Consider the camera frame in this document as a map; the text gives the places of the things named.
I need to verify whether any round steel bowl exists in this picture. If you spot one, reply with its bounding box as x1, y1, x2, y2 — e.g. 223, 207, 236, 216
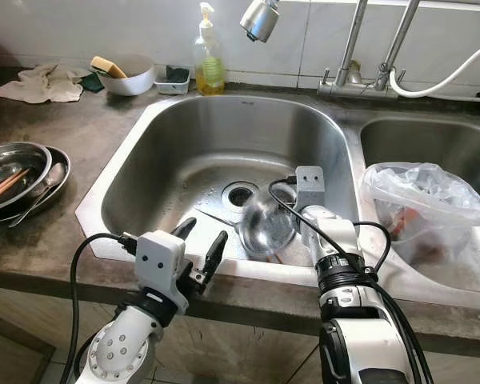
238, 190, 298, 261

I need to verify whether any steel sink drain strainer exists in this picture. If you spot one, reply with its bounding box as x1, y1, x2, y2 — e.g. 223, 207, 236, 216
222, 181, 258, 210

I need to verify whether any stainless steel sink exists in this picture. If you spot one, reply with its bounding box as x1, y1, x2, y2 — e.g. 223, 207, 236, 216
74, 94, 480, 313

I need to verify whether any light wood cabinet door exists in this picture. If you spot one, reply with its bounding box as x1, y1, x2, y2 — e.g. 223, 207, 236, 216
176, 316, 321, 384
0, 308, 73, 384

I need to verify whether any clear plastic bag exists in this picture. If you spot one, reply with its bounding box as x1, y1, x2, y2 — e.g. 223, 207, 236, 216
362, 162, 473, 273

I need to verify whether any dark steel plate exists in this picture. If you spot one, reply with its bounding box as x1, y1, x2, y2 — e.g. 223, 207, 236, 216
0, 146, 71, 225

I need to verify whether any small white soap dish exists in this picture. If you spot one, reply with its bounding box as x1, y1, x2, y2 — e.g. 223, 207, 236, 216
154, 65, 191, 96

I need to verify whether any white ceramic bowl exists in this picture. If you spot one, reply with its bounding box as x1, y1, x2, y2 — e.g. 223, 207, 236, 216
98, 54, 157, 97

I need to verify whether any dark green scouring pad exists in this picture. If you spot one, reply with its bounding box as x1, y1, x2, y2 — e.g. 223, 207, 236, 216
78, 72, 105, 94
164, 66, 189, 83

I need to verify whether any yellow dish soap bottle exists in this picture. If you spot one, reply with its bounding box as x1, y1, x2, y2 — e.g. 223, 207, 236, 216
194, 2, 226, 97

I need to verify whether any yellow sponge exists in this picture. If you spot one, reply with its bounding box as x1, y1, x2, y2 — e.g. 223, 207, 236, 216
90, 56, 127, 79

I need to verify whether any wooden chopstick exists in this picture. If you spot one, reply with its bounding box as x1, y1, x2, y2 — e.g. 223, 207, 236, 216
0, 166, 29, 199
0, 171, 31, 207

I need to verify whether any steel faucet with sprayer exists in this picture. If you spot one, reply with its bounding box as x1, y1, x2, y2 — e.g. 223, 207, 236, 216
240, 0, 425, 101

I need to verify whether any beige dish rag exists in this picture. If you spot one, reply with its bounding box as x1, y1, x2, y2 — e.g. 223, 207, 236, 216
0, 64, 89, 105

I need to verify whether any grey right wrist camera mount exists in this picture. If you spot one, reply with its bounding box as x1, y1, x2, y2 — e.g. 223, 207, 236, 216
296, 166, 326, 210

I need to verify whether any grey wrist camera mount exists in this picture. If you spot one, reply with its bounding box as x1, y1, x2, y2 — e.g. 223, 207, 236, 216
134, 230, 187, 298
296, 166, 326, 210

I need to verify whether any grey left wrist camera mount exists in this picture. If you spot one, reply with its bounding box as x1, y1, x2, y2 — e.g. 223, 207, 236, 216
134, 230, 187, 298

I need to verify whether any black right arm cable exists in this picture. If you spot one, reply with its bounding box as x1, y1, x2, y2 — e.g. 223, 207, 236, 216
266, 176, 437, 384

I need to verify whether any white flexible hose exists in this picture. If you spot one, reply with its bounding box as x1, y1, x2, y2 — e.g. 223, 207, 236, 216
388, 52, 480, 101

